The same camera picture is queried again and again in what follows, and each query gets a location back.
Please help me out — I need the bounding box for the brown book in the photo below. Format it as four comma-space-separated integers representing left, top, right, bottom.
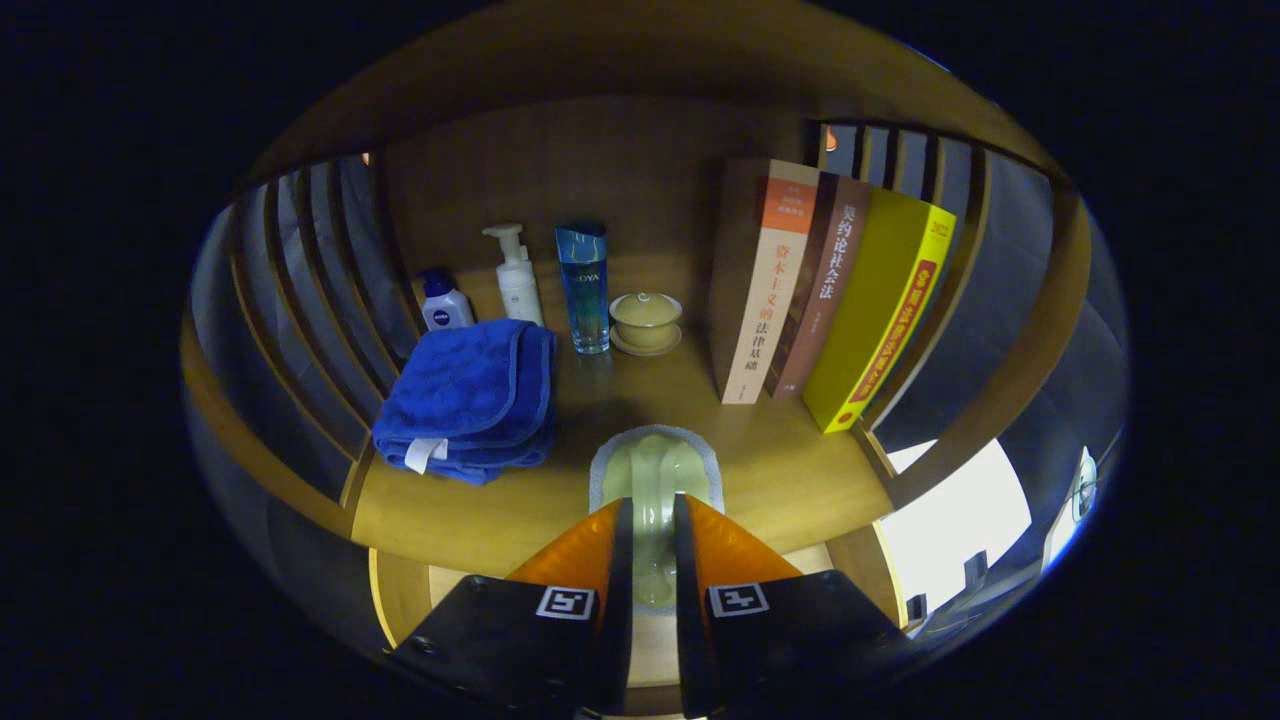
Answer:
765, 172, 873, 401

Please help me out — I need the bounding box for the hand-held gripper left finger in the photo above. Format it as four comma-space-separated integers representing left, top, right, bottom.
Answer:
385, 497, 636, 719

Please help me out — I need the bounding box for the white power strip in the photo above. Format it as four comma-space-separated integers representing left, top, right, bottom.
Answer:
1072, 447, 1101, 521

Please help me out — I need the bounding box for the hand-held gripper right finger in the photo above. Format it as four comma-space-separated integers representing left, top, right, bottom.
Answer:
672, 492, 916, 719

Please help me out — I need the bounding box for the yellow lidded tea cup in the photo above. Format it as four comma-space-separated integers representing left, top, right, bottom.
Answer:
608, 291, 685, 358

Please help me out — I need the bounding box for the beige book with orange band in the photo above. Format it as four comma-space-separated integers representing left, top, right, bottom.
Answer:
707, 157, 823, 406

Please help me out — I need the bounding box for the small white bottle blue cap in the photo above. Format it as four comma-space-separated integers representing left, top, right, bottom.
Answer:
417, 267, 477, 333

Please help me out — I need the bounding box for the wooden cabinet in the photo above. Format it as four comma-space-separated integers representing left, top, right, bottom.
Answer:
180, 0, 1096, 701

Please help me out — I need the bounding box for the white pump bottle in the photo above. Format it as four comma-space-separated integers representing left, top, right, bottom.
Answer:
481, 222, 547, 328

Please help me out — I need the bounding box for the yellow book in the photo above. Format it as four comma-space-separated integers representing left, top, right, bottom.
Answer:
802, 185, 958, 434

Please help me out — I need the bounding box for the white drawer unit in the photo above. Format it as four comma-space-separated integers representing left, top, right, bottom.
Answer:
878, 438, 1034, 613

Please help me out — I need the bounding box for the wooden drawer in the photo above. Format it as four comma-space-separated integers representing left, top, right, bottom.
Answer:
366, 522, 911, 717

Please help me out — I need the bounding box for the blue folded towel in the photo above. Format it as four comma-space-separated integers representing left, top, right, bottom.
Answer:
372, 318, 558, 487

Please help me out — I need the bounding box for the tall blue glass bottle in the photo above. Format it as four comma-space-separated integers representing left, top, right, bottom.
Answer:
555, 220, 612, 356

